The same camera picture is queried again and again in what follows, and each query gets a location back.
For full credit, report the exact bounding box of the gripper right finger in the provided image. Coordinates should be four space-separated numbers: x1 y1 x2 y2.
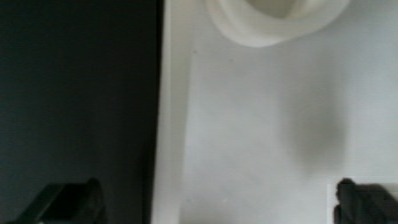
334 178 398 224

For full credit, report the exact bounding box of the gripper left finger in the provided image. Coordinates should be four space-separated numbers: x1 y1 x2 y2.
10 178 108 224

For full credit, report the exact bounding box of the white square tabletop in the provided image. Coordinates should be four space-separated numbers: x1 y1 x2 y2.
151 0 398 224

